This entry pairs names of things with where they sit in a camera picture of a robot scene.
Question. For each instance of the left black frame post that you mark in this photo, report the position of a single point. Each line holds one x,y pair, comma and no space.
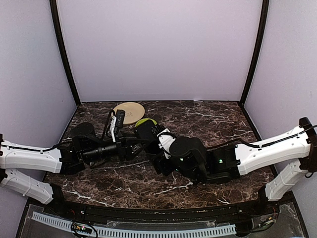
62,51

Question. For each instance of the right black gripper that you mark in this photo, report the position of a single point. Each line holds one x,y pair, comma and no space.
160,165

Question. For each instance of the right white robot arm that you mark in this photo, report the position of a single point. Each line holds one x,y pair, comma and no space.
236,158

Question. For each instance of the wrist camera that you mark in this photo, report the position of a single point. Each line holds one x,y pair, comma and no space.
165,138
114,123

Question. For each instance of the white slotted cable duct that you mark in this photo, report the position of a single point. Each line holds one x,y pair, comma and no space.
84,230

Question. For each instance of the right black frame post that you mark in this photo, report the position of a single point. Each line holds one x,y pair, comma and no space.
256,52

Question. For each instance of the beige round plate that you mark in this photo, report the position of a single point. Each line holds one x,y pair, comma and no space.
133,112

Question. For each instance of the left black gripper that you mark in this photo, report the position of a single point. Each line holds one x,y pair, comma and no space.
126,152

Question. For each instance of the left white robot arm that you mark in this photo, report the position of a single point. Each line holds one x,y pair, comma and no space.
66,158

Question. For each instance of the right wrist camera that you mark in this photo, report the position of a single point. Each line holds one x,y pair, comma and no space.
165,138

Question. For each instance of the black phone case bottom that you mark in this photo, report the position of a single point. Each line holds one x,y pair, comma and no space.
144,132

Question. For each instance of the black front rail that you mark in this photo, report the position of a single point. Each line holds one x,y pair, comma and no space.
101,214

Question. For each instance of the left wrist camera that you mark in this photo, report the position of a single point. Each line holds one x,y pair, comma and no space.
114,123

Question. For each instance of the black frame post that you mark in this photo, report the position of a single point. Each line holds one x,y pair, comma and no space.
62,51
256,52

